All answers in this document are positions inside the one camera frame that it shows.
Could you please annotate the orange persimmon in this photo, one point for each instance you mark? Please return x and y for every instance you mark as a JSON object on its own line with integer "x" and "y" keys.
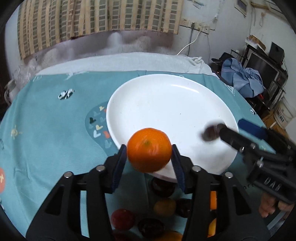
{"x": 165, "y": 207}

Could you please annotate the right hand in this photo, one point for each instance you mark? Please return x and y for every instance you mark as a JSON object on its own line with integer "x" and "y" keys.
{"x": 268, "y": 206}

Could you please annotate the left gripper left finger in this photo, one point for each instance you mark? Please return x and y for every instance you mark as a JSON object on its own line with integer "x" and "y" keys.
{"x": 58, "y": 218}

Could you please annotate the striped beige curtain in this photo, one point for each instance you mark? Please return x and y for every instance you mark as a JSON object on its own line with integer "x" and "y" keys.
{"x": 42, "y": 24}

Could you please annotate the red apple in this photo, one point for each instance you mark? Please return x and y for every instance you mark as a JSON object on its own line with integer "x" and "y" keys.
{"x": 122, "y": 219}

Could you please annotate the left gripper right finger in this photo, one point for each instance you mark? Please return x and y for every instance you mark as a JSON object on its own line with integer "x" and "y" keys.
{"x": 220, "y": 208}

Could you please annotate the white plastic bucket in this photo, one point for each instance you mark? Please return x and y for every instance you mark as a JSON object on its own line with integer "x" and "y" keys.
{"x": 284, "y": 113}

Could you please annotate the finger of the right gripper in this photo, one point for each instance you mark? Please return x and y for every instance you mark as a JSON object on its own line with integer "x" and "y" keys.
{"x": 257, "y": 131}
{"x": 236, "y": 140}

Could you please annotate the white power strip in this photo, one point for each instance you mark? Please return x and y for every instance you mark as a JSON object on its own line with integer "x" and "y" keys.
{"x": 201, "y": 27}

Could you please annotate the black speaker box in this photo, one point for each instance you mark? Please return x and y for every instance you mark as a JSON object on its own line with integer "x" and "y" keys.
{"x": 276, "y": 53}

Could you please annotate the blue clothes pile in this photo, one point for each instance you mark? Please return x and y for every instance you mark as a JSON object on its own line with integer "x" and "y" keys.
{"x": 246, "y": 81}

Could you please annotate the white round plate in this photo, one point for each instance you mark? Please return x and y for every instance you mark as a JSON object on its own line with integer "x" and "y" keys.
{"x": 179, "y": 107}

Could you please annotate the teal printed tablecloth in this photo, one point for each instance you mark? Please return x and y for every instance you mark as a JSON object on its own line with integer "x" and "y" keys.
{"x": 58, "y": 124}

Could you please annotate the white towel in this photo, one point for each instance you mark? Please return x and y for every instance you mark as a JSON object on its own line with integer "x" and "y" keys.
{"x": 136, "y": 61}

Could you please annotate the orange tangerine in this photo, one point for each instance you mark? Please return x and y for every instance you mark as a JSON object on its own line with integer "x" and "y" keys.
{"x": 149, "y": 150}
{"x": 170, "y": 236}

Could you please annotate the dark purple plum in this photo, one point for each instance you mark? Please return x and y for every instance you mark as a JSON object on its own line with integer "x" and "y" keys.
{"x": 212, "y": 132}

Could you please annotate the black television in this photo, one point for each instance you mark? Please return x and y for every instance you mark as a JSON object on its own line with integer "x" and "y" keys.
{"x": 271, "y": 72}

